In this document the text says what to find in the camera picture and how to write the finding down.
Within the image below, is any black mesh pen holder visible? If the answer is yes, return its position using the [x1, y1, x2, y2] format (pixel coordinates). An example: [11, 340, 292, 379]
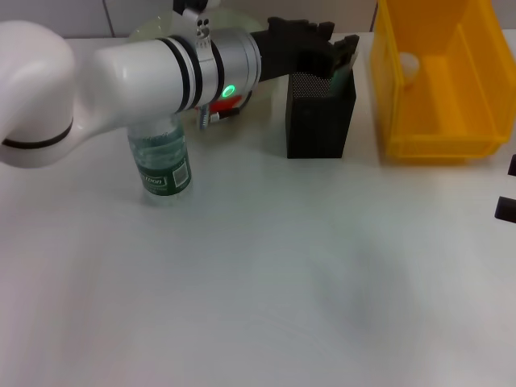
[285, 71, 358, 160]

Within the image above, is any white paper ball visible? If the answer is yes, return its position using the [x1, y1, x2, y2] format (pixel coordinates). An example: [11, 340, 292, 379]
[399, 52, 422, 88]

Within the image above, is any orange-red toy fruit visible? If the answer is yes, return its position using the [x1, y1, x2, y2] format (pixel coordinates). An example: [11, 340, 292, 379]
[208, 99, 243, 114]

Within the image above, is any yellow plastic bin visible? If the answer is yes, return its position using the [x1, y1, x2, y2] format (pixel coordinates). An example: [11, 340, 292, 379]
[370, 0, 511, 165]

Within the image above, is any clear plastic water bottle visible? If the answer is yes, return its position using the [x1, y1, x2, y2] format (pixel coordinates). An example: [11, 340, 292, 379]
[127, 114, 194, 208]

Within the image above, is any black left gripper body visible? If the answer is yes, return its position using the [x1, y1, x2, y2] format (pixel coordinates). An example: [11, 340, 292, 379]
[251, 27, 308, 84]

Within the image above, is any pale green wavy fruit bowl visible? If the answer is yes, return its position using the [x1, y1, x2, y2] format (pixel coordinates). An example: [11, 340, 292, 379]
[127, 7, 281, 131]

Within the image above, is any mint green pen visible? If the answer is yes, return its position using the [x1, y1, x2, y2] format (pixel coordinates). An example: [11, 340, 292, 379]
[330, 60, 355, 99]

